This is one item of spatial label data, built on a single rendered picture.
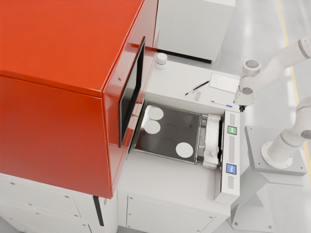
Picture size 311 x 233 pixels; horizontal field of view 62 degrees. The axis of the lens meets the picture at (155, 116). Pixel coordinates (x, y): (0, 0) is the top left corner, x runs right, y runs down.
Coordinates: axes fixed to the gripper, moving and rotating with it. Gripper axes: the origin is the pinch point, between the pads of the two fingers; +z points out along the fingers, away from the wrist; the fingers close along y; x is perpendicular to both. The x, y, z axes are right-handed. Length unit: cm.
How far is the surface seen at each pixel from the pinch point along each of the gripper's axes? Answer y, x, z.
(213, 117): -14.9, 6.4, 18.0
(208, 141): -16.7, -10.9, 20.5
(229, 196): -3.5, -45.0, 18.7
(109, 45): -40, -57, -80
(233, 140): -2.6, -11.9, 15.7
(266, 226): 37, -22, 120
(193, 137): -25.7, -11.7, 16.6
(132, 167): -58, -36, 18
